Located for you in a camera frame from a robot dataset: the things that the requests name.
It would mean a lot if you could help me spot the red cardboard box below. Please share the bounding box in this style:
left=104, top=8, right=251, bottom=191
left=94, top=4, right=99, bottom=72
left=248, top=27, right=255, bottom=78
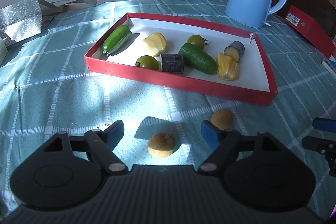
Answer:
left=285, top=5, right=335, bottom=59

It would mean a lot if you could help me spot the red shallow cardboard tray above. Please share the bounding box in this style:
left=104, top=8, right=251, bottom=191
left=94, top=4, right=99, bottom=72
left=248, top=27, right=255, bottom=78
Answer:
left=84, top=12, right=277, bottom=106

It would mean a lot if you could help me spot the green tomato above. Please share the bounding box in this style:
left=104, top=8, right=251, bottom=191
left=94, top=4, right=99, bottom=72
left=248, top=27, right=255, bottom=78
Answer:
left=187, top=35, right=207, bottom=50
left=134, top=55, right=159, bottom=71

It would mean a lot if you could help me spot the purple sweet potato slice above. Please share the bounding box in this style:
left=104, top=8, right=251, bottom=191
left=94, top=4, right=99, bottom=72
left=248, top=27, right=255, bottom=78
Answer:
left=223, top=41, right=245, bottom=63

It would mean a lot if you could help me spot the silver patterned gift bag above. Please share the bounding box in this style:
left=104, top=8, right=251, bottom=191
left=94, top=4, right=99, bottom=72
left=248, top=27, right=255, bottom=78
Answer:
left=0, top=0, right=97, bottom=47

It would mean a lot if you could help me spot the dark green cucumber half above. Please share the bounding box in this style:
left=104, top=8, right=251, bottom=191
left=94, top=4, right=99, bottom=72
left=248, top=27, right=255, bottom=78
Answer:
left=178, top=43, right=218, bottom=75

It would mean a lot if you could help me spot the brown halved kiwi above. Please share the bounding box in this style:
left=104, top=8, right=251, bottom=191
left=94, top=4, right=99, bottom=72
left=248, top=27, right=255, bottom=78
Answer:
left=147, top=132, right=176, bottom=158

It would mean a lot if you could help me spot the yellow cut fruit piece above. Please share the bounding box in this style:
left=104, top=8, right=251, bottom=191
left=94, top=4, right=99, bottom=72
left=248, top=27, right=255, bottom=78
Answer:
left=142, top=32, right=168, bottom=57

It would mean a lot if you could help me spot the dark cut sugarcane piece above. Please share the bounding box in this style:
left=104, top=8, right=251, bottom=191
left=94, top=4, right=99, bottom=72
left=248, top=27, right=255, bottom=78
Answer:
left=160, top=53, right=185, bottom=75

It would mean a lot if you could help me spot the teal checked bedspread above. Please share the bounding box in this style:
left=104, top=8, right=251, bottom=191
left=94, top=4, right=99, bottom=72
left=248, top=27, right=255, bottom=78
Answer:
left=1, top=0, right=335, bottom=219

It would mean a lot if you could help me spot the round brown longan fruit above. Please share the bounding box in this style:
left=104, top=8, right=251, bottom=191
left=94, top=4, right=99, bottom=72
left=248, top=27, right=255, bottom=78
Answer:
left=211, top=110, right=234, bottom=130

